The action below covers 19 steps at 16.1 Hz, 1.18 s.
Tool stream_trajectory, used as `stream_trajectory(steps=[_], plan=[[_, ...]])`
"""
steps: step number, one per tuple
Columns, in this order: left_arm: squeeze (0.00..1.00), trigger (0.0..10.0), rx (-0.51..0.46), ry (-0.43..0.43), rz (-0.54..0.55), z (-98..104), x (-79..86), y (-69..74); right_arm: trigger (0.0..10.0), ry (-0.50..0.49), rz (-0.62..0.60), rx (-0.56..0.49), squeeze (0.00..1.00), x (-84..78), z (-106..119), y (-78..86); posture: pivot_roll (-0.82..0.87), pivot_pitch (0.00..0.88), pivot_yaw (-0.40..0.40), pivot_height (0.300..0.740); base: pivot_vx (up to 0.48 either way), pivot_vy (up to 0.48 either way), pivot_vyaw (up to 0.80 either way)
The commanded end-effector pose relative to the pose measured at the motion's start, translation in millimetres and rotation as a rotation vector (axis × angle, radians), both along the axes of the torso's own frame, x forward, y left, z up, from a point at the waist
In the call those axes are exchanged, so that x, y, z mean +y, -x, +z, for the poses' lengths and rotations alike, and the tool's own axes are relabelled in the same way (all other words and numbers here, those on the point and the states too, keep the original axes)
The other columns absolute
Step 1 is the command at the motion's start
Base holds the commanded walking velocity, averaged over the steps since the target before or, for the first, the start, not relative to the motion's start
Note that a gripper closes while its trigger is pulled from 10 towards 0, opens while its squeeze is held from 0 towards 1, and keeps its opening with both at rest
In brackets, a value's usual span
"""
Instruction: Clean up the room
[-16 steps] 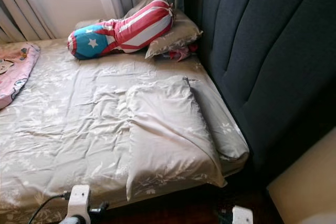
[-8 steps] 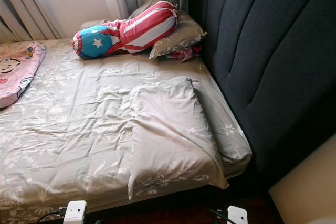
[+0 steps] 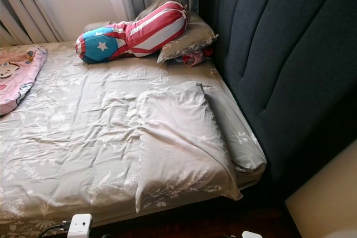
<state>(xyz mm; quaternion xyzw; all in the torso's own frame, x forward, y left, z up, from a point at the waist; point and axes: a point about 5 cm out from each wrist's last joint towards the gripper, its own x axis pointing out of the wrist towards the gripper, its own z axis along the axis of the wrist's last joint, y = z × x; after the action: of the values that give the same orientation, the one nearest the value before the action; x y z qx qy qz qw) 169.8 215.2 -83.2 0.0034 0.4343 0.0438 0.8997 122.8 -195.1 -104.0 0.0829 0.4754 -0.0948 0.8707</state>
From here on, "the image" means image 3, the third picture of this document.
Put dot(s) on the pink cartoon print blanket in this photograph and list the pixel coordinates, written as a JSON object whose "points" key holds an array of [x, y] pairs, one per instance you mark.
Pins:
{"points": [[17, 82]]}

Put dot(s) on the bed with grey floral sheet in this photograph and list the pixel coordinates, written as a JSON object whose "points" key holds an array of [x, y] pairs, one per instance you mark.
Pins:
{"points": [[78, 137]]}

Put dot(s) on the star shield striped bolster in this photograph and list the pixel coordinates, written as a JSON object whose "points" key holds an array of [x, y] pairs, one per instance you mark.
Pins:
{"points": [[145, 32]]}

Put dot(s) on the red pink plush toy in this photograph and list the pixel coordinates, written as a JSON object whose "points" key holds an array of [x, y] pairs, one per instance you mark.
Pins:
{"points": [[195, 57]]}

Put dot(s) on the dark grey upholstered headboard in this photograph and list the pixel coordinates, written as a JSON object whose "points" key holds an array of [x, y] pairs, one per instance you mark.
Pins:
{"points": [[284, 71]]}

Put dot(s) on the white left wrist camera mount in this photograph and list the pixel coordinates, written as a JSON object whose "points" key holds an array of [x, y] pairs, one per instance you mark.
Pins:
{"points": [[79, 226]]}

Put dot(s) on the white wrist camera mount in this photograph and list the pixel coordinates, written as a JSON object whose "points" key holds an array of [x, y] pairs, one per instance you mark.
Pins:
{"points": [[251, 234], [79, 226]]}

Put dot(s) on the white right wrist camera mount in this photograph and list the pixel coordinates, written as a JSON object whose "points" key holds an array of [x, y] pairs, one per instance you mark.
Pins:
{"points": [[251, 234]]}

